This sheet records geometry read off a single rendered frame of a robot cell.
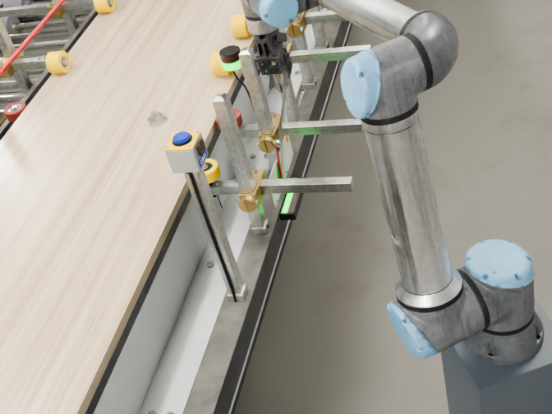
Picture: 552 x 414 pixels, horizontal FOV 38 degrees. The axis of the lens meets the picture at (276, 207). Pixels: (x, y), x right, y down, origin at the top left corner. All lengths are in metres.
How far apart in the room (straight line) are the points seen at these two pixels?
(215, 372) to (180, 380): 0.15
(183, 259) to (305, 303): 0.86
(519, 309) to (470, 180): 1.60
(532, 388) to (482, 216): 1.33
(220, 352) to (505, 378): 0.69
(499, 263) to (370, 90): 0.58
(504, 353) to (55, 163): 1.43
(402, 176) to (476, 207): 1.75
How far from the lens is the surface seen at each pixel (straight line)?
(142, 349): 2.11
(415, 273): 1.74
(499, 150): 3.61
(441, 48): 1.56
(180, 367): 2.16
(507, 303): 1.88
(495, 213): 3.30
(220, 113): 2.08
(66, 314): 2.02
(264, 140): 2.38
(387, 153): 1.58
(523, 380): 2.04
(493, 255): 1.89
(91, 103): 2.80
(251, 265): 2.23
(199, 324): 2.24
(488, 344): 2.00
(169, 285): 2.24
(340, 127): 2.39
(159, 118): 2.57
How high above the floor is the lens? 2.20
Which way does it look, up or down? 39 degrees down
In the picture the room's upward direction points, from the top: 16 degrees counter-clockwise
